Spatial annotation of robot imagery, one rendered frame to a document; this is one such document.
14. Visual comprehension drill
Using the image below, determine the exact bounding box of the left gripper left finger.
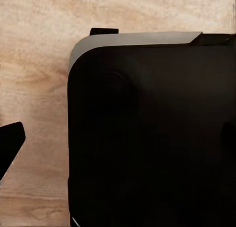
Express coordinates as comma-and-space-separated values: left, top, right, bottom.
0, 122, 26, 181

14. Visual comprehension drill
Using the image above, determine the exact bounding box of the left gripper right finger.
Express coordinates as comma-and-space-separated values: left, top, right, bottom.
220, 121, 236, 161

